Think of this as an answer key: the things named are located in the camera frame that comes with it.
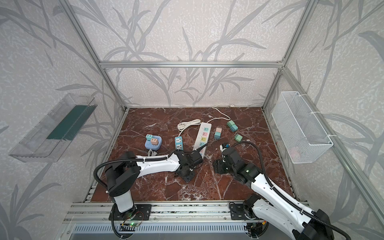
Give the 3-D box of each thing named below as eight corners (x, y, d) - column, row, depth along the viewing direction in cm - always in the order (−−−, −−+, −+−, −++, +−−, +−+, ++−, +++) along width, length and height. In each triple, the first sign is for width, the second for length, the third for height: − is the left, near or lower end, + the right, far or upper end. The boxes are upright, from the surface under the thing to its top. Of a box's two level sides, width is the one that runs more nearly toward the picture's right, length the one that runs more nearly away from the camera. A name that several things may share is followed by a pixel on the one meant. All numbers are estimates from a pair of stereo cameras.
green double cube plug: (232, 132, 107) (233, 130, 105) (225, 124, 112) (226, 122, 110) (238, 129, 109) (239, 127, 107) (231, 121, 113) (231, 119, 112)
